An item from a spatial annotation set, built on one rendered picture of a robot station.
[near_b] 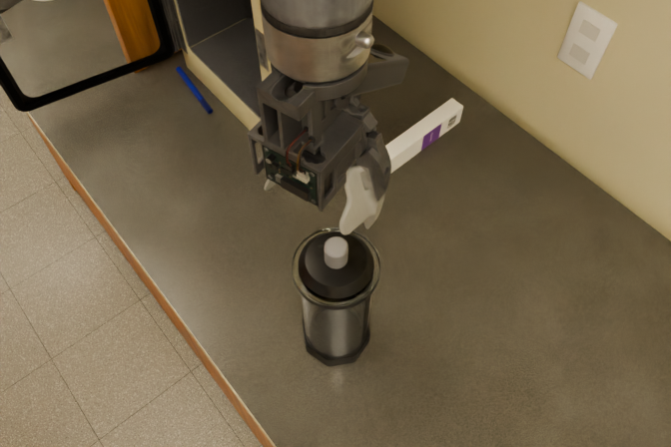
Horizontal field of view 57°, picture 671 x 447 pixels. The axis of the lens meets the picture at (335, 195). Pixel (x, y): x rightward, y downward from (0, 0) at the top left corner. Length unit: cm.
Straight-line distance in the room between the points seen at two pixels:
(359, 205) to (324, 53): 19
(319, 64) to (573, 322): 71
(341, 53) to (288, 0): 5
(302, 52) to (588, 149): 85
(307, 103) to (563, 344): 68
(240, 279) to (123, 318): 112
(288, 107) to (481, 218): 69
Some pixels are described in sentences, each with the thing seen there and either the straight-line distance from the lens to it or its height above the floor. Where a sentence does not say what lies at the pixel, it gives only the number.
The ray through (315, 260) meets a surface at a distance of 74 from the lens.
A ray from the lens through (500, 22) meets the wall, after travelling 118.
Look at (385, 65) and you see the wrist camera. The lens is 52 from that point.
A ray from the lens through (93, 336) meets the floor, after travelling 210.
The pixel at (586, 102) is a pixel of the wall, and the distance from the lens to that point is 114.
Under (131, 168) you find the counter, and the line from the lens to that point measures 117.
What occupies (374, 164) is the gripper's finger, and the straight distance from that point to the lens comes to 52.
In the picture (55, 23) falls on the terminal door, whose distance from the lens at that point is 116.
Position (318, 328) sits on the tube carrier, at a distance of 83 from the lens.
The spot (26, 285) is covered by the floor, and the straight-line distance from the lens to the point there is 227.
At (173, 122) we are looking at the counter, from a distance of 122.
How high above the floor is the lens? 183
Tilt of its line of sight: 56 degrees down
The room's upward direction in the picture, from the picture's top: straight up
